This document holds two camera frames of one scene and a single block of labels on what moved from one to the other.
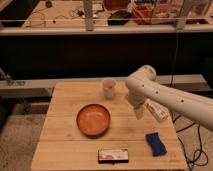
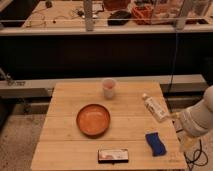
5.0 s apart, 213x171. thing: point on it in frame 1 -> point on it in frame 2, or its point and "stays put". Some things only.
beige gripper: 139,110 -> 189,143
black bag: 119,17 stays put
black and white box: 113,156 stays put
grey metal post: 89,15 stays put
